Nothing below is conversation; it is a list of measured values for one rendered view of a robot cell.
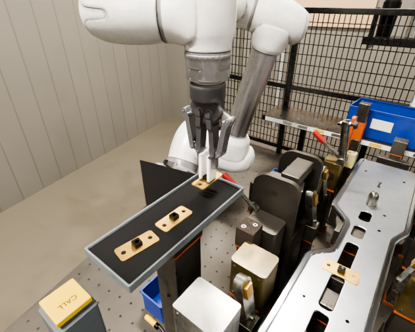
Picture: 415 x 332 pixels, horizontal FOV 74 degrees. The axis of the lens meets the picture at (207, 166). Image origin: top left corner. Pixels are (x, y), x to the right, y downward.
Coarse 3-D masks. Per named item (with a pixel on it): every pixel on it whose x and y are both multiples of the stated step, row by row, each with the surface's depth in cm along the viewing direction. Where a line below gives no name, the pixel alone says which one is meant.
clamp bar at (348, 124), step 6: (348, 120) 98; (342, 126) 98; (348, 126) 98; (354, 126) 96; (342, 132) 99; (348, 132) 100; (342, 138) 100; (348, 138) 102; (342, 144) 101; (342, 150) 101; (342, 156) 102
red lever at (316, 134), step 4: (316, 132) 106; (316, 136) 106; (320, 136) 105; (320, 140) 106; (324, 140) 105; (324, 144) 106; (328, 144) 105; (328, 148) 105; (332, 148) 105; (332, 152) 105; (336, 152) 104; (336, 156) 105
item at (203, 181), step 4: (216, 172) 71; (204, 176) 68; (216, 176) 70; (220, 176) 70; (196, 180) 68; (200, 180) 68; (204, 180) 68; (212, 180) 68; (192, 184) 66; (196, 184) 66; (204, 184) 66; (208, 184) 66; (200, 188) 65; (204, 188) 65
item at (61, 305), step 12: (60, 288) 47; (72, 288) 47; (48, 300) 45; (60, 300) 45; (72, 300) 45; (84, 300) 45; (48, 312) 43; (60, 312) 43; (72, 312) 44; (60, 324) 42
